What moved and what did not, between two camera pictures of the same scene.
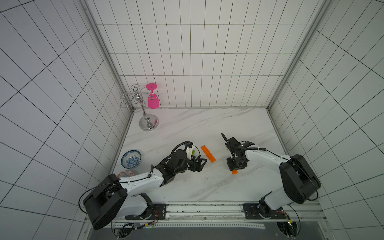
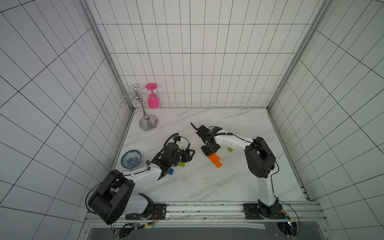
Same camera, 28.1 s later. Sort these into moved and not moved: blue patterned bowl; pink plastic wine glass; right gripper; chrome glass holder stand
Moved: right gripper
Not moved: pink plastic wine glass; blue patterned bowl; chrome glass holder stand
